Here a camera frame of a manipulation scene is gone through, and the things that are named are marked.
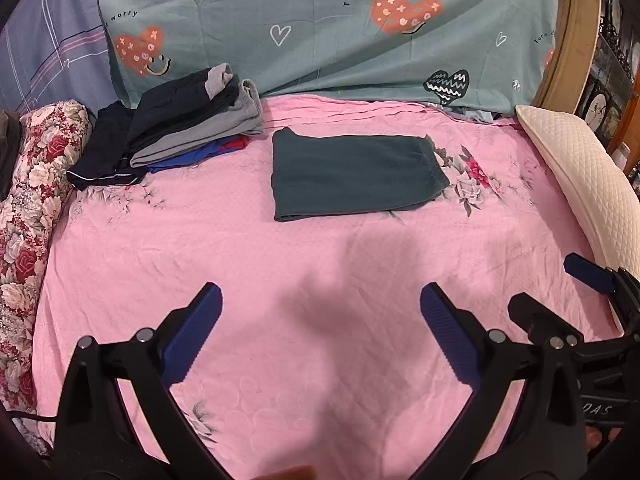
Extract dark teal pants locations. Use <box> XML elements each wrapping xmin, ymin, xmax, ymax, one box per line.
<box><xmin>271</xmin><ymin>128</ymin><xmax>450</xmax><ymax>222</ymax></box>

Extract person's right hand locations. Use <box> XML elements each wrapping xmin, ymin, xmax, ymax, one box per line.
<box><xmin>586</xmin><ymin>425</ymin><xmax>639</xmax><ymax>456</ymax></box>

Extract white quilted pillow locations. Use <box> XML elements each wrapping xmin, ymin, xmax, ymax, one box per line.
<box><xmin>515</xmin><ymin>105</ymin><xmax>640</xmax><ymax>276</ymax></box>

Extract wooden headboard shelf unit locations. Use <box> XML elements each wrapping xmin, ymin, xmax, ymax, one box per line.
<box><xmin>533</xmin><ymin>0</ymin><xmax>639</xmax><ymax>174</ymax></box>

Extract pink floral bed sheet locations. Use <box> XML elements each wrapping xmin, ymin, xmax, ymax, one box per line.
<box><xmin>32</xmin><ymin>96</ymin><xmax>617</xmax><ymax>479</ymax></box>

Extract teal heart-print quilt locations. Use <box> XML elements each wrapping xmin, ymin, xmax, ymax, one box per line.
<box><xmin>99</xmin><ymin>0</ymin><xmax>559</xmax><ymax>114</ymax></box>

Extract red floral rolled blanket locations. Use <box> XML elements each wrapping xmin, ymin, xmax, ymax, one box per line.
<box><xmin>0</xmin><ymin>98</ymin><xmax>94</xmax><ymax>456</ymax></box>

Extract stack of folded clothes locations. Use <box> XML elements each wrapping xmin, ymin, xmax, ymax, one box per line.
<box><xmin>66</xmin><ymin>63</ymin><xmax>262</xmax><ymax>191</ymax></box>

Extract purple plaid sheet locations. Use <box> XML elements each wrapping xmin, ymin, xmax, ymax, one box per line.
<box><xmin>1</xmin><ymin>0</ymin><xmax>116</xmax><ymax>114</ymax></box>

